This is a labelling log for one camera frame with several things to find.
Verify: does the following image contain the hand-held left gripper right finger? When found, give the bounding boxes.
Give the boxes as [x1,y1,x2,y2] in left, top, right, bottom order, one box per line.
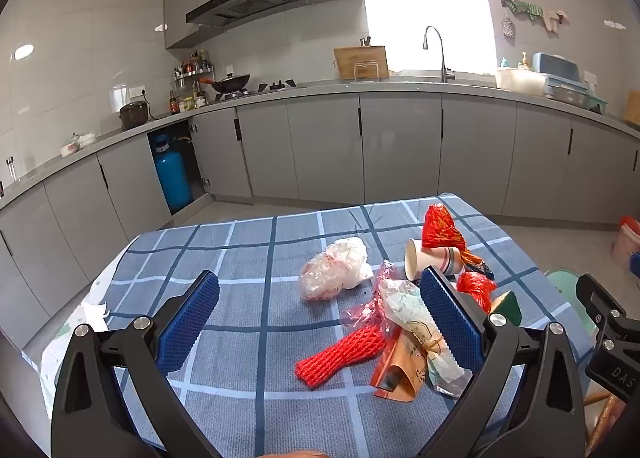
[419,265,587,458]

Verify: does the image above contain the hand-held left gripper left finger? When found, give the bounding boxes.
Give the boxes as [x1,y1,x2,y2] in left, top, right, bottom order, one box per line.
[50,269,261,458]

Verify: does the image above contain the green trash bin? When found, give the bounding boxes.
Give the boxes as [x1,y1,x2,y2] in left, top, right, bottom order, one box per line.
[544,268,598,344]

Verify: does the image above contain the orange snack packet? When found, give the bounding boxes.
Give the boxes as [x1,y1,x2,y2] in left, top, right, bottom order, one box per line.
[369,325,436,398]

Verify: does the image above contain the striped white paper cup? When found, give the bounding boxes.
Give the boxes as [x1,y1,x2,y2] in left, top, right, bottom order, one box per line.
[404,238,463,281]

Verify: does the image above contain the pink bucket with red bag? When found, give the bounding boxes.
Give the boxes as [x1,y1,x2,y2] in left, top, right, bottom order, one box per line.
[611,215,640,269]

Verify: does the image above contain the crumpled white green wrapper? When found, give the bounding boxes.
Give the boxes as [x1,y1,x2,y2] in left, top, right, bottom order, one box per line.
[378,279,473,396]

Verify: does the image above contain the small red plastic bag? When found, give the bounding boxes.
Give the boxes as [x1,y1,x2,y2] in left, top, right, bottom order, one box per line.
[456,270,498,314]

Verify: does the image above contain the green yellow sponge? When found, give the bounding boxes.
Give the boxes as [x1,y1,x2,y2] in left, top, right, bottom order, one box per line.
[487,290,522,326]

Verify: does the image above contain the dark snack wrapper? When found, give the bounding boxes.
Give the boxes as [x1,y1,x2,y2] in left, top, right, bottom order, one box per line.
[457,248,496,281]

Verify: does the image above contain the blue plaid tablecloth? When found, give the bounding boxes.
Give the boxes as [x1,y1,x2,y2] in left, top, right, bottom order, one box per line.
[50,192,591,458]

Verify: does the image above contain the pink clear plastic wrapper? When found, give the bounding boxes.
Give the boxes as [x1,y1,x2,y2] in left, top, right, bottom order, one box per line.
[341,260,401,339]

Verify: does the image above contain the white patterned undercloth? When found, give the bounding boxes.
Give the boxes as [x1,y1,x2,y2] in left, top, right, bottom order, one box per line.
[39,268,131,419]

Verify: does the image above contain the large red plastic bag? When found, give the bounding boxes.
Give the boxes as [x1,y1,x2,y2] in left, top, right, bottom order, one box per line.
[421,204,466,250]

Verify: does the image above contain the red foam net sleeve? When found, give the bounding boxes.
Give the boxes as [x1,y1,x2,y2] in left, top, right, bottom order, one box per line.
[294,323,401,390]

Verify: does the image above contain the clear crumpled plastic bag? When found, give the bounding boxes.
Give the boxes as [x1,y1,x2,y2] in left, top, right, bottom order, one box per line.
[298,237,375,303]

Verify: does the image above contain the blue gas cylinder in cabinet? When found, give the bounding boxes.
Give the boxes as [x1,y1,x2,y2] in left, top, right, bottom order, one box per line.
[152,133,193,211]

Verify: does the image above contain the plain wooden cutting board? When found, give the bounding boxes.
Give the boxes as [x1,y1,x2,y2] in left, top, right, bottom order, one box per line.
[621,90,640,126]

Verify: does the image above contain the teal dish rack base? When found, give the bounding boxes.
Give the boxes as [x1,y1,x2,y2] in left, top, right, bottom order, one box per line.
[542,75,608,114]

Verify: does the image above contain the grey kitchen counter cabinets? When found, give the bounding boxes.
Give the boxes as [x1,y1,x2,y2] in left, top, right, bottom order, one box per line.
[0,79,640,354]

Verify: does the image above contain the metal basin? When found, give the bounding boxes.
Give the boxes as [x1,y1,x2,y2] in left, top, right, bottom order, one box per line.
[552,87,588,106]

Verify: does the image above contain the dark rice cooker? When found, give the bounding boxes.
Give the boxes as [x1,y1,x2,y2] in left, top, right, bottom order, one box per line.
[119,100,151,131]

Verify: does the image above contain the blue dish rack cover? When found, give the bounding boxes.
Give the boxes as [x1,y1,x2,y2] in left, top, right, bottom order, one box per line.
[531,52,581,81]

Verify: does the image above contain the white plastic container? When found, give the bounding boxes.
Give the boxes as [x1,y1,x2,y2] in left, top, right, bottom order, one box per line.
[496,68,547,93]

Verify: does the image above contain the black wok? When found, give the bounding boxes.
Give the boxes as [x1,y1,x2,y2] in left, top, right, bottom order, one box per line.
[198,73,251,94]

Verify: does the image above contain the steel sink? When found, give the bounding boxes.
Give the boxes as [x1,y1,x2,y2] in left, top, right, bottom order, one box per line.
[395,69,496,84]

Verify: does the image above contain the gas stove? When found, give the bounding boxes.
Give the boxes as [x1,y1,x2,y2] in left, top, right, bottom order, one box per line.
[215,80,308,101]

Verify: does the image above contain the metal spice rack with bottles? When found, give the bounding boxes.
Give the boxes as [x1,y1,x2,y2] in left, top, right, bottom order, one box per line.
[172,49,216,111]

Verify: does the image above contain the pink hanging gloves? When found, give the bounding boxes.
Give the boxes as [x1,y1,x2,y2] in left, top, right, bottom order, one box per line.
[542,9,570,33]

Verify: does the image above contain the metal gooseneck faucet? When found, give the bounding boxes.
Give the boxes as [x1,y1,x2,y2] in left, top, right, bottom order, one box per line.
[424,26,456,84]

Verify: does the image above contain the wooden cutting board with stand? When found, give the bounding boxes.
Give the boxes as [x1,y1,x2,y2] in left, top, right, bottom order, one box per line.
[333,36,390,82]

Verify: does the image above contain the green hanging cloth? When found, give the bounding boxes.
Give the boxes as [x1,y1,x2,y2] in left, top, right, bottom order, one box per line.
[501,0,544,23]

